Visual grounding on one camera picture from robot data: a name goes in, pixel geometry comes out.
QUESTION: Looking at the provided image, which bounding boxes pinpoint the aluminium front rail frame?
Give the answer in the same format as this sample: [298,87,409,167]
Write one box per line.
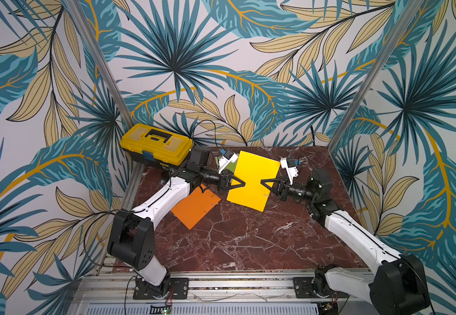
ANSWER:
[67,270,377,314]

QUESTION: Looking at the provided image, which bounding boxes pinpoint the aluminium corner post left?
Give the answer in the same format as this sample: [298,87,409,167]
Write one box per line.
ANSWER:
[64,0,135,128]

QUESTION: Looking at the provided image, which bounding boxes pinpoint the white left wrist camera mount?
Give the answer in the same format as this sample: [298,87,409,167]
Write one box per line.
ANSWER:
[218,149,238,174]

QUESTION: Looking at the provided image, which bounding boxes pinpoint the aluminium corner post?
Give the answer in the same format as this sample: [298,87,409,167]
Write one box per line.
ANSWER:
[328,0,424,153]
[64,0,135,128]

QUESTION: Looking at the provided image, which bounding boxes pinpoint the aluminium corner post right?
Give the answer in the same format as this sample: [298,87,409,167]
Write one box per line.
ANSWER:
[328,0,424,153]

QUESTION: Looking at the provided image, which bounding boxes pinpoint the yellow black toolbox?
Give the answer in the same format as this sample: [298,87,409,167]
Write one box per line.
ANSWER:
[120,123,194,169]

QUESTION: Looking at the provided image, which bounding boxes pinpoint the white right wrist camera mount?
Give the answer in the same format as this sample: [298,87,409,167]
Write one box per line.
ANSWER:
[280,157,299,185]

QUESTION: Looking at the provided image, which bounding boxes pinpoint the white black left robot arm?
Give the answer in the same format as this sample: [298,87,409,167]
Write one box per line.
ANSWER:
[107,146,245,287]

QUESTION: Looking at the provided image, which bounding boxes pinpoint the green paper sheet stack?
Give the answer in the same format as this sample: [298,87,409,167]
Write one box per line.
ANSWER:
[226,162,237,173]

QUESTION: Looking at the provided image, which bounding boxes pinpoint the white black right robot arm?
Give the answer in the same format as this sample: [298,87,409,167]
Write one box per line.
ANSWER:
[261,169,432,314]

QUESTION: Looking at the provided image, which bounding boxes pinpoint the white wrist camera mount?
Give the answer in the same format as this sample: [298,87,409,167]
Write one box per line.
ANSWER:
[218,149,238,174]
[280,157,299,185]

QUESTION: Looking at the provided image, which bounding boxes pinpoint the orange paper sheet stack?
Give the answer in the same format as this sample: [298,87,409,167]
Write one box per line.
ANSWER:
[171,187,221,230]

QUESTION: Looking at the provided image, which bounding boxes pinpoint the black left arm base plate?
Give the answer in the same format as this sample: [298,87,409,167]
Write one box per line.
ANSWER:
[133,278,189,300]

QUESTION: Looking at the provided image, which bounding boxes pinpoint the yellow paper sheet stack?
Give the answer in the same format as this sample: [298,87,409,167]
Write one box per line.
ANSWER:
[227,151,280,212]

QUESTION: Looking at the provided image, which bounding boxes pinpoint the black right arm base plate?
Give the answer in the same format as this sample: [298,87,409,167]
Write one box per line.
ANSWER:
[292,276,348,301]

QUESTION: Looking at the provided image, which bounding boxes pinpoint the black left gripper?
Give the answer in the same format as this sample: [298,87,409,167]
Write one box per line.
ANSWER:
[200,166,246,191]

